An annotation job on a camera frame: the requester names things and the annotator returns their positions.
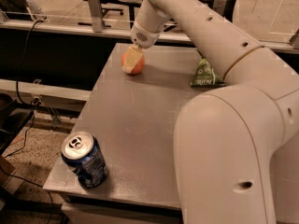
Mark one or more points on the right metal bracket post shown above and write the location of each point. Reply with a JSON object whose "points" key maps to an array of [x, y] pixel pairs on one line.
{"points": [[219, 6]]}

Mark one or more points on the red apple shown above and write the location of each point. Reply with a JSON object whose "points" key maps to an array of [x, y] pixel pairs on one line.
{"points": [[133, 66]]}

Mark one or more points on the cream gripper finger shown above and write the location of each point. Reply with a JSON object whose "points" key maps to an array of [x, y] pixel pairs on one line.
{"points": [[130, 59]]}

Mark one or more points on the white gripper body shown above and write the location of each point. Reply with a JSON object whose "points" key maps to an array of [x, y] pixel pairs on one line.
{"points": [[144, 37]]}

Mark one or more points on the blue soda can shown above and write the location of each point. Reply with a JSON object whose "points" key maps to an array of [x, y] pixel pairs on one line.
{"points": [[83, 156]]}

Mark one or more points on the left metal bracket post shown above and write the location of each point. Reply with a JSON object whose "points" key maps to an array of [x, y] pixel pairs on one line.
{"points": [[97, 15]]}

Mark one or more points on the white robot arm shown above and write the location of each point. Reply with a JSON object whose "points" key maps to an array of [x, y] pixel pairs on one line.
{"points": [[224, 139]]}

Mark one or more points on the black bin at left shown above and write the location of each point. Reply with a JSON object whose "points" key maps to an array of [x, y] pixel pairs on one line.
{"points": [[12, 119]]}

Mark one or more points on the green jalapeno chip bag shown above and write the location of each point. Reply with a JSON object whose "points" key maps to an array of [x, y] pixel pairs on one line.
{"points": [[205, 75]]}

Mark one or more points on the metal bracket post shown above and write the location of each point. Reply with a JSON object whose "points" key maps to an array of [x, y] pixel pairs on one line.
{"points": [[97, 15], [219, 6]]}

